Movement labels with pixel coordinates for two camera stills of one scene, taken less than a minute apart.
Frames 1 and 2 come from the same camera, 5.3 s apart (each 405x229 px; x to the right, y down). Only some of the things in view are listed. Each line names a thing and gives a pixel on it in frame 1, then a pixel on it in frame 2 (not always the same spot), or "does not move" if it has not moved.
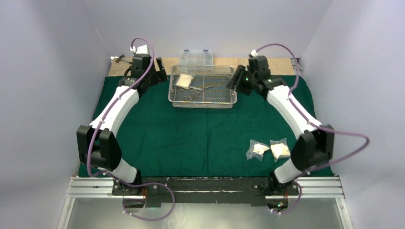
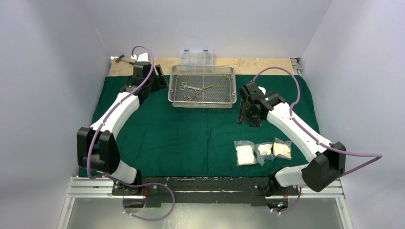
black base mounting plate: x=205 y=190 does not move
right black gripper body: x=242 y=80 -> x=241 y=107
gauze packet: x=256 y=150 -> x=263 y=152
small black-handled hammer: x=120 y=58 does not move
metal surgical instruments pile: x=198 y=90 does not move
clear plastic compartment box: x=196 y=57 does not move
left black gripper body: x=158 y=77 -> x=159 y=83
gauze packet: x=280 y=149 does not move
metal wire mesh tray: x=202 y=86 does not move
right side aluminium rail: x=294 y=65 does not move
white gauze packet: x=184 y=81 -> x=245 y=152
